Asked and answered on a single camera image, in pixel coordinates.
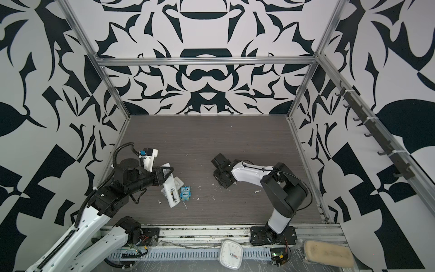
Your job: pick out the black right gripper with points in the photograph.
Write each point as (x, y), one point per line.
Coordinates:
(216, 174)

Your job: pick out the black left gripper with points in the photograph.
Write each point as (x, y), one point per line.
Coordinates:
(157, 174)

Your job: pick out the white remote control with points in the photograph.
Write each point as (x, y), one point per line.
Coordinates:
(173, 197)

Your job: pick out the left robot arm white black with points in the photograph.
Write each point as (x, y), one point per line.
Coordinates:
(71, 253)

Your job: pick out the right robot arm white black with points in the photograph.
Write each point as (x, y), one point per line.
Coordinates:
(285, 191)

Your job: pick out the white battery cover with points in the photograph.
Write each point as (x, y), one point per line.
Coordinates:
(172, 183)

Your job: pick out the blue owl toy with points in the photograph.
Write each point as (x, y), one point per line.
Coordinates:
(185, 193)

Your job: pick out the white square clock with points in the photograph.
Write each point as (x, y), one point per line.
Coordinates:
(231, 254)

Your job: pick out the small green circuit board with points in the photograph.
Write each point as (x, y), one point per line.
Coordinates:
(279, 256)

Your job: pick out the beige foam pad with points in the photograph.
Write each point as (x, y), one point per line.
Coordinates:
(320, 252)

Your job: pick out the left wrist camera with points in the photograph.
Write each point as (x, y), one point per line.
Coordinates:
(147, 157)

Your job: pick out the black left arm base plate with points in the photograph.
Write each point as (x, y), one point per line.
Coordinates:
(148, 236)

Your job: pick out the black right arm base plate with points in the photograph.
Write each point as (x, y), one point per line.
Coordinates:
(260, 236)

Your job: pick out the white slotted cable duct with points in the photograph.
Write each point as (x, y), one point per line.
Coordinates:
(260, 254)

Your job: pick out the aluminium frame top bar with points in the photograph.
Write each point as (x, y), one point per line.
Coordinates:
(106, 62)

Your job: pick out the black hook rail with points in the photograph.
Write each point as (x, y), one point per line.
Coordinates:
(378, 131)

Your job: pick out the aluminium frame corner post left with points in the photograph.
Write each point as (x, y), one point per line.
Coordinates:
(83, 80)

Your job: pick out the aluminium frame corner post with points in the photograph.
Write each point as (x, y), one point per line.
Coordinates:
(331, 27)
(83, 80)

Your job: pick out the aluminium frame corner post right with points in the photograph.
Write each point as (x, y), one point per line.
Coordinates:
(331, 27)

